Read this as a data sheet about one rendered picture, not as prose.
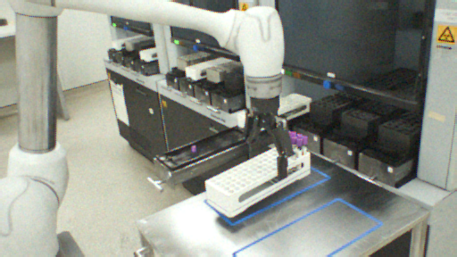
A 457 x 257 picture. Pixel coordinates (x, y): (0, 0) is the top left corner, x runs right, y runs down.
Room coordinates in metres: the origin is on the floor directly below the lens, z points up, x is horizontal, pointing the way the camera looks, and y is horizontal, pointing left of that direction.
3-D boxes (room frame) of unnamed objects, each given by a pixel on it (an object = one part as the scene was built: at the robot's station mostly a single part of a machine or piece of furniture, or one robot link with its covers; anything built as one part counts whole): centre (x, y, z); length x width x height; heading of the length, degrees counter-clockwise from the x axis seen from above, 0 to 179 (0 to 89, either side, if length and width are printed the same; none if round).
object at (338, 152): (1.46, -0.65, 0.78); 0.73 x 0.14 x 0.09; 123
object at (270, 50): (1.04, -0.11, 1.24); 0.13 x 0.11 x 0.16; 5
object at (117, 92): (3.01, 0.74, 0.43); 0.27 x 0.02 x 0.36; 33
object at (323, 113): (1.46, -0.37, 0.85); 0.12 x 0.02 x 0.06; 33
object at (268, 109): (1.03, -0.11, 1.06); 0.08 x 0.07 x 0.09; 36
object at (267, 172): (1.01, -0.09, 0.88); 0.30 x 0.10 x 0.06; 126
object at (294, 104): (1.54, -0.21, 0.83); 0.30 x 0.10 x 0.06; 123
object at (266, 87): (1.03, -0.11, 1.13); 0.09 x 0.09 x 0.06
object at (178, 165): (1.44, -0.06, 0.78); 0.73 x 0.14 x 0.09; 123
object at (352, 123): (1.33, -0.45, 0.85); 0.12 x 0.02 x 0.06; 32
